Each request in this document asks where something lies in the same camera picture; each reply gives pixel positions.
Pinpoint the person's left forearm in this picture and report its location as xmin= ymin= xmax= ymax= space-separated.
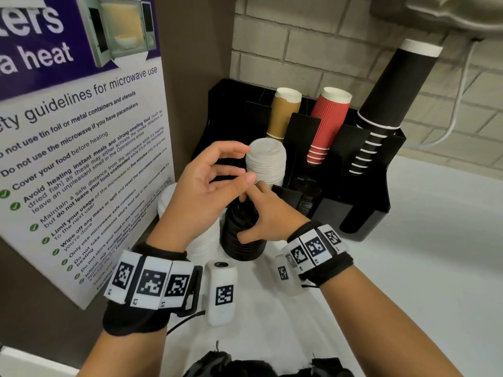
xmin=78 ymin=329 xmax=170 ymax=377

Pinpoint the microwave safety poster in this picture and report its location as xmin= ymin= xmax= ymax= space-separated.
xmin=0 ymin=0 xmax=176 ymax=311

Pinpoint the white wall cable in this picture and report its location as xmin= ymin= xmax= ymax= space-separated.
xmin=416 ymin=41 xmax=479 ymax=150

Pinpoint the stack of black paper cups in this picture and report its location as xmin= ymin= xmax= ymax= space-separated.
xmin=348 ymin=39 xmax=444 ymax=176

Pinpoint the person's right forearm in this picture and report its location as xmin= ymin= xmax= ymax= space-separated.
xmin=320 ymin=264 xmax=464 ymax=377

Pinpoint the black cup holder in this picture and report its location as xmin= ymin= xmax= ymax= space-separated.
xmin=191 ymin=78 xmax=407 ymax=243

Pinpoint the stack of red paper cups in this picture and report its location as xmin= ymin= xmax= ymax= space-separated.
xmin=306 ymin=86 xmax=353 ymax=167

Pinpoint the person's left hand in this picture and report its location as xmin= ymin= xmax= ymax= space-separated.
xmin=147 ymin=141 xmax=258 ymax=254

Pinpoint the person's right hand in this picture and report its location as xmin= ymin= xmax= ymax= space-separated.
xmin=237 ymin=181 xmax=311 ymax=245

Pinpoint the black wrist marker band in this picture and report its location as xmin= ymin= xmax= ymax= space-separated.
xmin=103 ymin=242 xmax=204 ymax=337
xmin=281 ymin=220 xmax=354 ymax=288

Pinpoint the black right wrist marker band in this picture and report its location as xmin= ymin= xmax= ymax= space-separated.
xmin=281 ymin=220 xmax=354 ymax=288

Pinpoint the stack of gold paper cups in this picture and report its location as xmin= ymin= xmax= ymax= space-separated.
xmin=266 ymin=87 xmax=302 ymax=141

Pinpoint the black chest harness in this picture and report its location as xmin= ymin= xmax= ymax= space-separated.
xmin=182 ymin=351 xmax=354 ymax=377

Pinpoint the black left wrist marker band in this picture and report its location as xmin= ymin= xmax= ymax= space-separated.
xmin=103 ymin=242 xmax=204 ymax=337

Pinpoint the grey wall-mounted appliance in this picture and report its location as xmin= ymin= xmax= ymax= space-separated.
xmin=371 ymin=0 xmax=503 ymax=40

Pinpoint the black camera cable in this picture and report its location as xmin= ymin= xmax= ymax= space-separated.
xmin=167 ymin=309 xmax=206 ymax=335

